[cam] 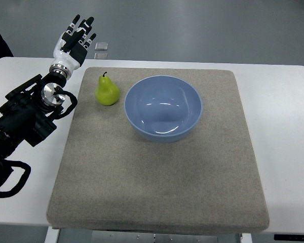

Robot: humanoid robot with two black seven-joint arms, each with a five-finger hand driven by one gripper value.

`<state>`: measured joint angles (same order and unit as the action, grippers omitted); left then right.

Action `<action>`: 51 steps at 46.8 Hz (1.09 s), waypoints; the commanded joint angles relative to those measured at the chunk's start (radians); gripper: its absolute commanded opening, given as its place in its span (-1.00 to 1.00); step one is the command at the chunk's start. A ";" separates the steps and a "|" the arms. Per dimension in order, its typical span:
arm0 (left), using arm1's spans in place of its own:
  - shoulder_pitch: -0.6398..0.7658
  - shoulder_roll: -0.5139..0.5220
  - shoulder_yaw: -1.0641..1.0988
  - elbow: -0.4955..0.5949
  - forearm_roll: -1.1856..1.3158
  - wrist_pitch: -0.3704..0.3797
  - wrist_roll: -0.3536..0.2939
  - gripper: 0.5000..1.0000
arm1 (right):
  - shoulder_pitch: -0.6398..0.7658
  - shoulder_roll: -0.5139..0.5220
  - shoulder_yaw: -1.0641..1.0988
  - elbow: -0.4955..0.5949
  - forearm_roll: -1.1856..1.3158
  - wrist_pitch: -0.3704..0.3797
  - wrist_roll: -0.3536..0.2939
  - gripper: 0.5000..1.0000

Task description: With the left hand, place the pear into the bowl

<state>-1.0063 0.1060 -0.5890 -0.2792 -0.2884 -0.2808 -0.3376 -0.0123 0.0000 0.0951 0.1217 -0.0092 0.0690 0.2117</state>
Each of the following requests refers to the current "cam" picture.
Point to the lower floor plate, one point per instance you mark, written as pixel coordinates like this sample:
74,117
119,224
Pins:
101,55

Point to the metal table frame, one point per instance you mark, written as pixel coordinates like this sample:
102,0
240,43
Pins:
113,236

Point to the blue bowl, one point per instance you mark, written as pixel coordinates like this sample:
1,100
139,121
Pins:
162,108

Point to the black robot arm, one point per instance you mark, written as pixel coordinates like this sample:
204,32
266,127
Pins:
30,110

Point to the grey felt mat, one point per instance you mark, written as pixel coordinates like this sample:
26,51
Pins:
110,178

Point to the green pear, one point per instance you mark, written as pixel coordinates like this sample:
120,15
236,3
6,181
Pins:
106,92

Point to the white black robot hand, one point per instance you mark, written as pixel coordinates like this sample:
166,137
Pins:
72,47

